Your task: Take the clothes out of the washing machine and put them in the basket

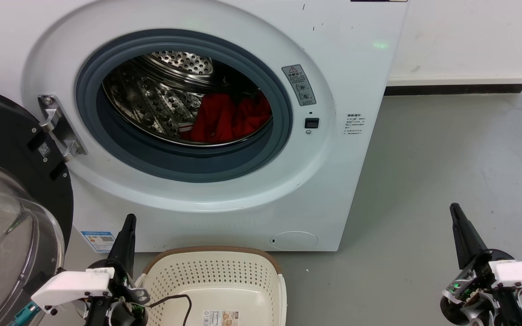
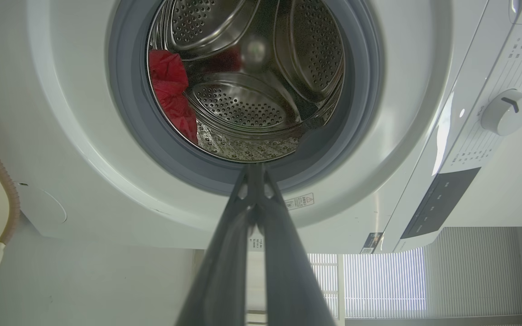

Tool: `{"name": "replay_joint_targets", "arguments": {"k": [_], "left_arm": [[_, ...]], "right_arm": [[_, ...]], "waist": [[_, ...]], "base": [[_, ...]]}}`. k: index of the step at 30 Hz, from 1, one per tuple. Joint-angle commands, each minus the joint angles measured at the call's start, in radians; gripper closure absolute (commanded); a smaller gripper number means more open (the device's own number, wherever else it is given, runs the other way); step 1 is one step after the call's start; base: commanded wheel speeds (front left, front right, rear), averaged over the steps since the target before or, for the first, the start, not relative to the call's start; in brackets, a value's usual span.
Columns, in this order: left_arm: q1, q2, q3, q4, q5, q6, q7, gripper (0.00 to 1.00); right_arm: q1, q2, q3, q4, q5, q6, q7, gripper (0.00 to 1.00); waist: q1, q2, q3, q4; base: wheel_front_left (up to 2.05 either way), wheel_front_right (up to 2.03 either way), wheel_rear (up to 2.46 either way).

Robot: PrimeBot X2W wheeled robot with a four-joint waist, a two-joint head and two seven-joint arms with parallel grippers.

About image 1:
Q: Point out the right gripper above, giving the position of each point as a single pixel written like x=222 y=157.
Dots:
x=519 y=274

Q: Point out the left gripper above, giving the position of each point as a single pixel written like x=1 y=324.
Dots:
x=73 y=287

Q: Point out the red garment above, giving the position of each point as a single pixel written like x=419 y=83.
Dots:
x=224 y=120

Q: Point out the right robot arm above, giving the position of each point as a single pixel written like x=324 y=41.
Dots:
x=510 y=312

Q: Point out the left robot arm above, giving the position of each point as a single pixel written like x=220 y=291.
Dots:
x=107 y=314

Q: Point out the cream perforated laundry basket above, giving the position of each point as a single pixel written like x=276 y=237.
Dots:
x=224 y=276

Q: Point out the stainless steel washing machine drum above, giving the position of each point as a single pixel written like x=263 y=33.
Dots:
x=152 y=99

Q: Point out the blue energy label sticker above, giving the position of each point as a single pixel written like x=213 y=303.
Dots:
x=98 y=241

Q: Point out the grey rubber door gasket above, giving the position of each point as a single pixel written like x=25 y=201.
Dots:
x=175 y=163

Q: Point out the metal door hinge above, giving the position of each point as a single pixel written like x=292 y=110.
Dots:
x=61 y=131

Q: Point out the white front-load washing machine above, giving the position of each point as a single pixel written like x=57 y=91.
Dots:
x=333 y=181

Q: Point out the white text label sticker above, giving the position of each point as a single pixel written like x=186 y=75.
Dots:
x=355 y=124

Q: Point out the oval filter cover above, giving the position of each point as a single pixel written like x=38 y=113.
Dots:
x=293 y=241

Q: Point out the black door latch socket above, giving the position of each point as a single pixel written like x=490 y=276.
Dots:
x=311 y=123

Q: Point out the grey warning sticker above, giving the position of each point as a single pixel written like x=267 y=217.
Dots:
x=299 y=86

